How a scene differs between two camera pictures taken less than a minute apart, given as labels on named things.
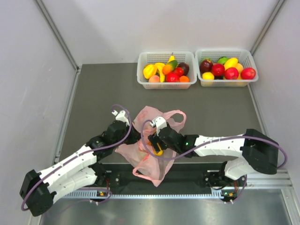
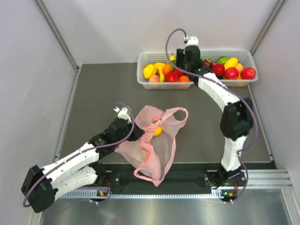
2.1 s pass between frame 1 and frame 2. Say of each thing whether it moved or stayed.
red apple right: stayed
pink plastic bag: stayed
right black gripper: moved
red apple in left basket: stayed
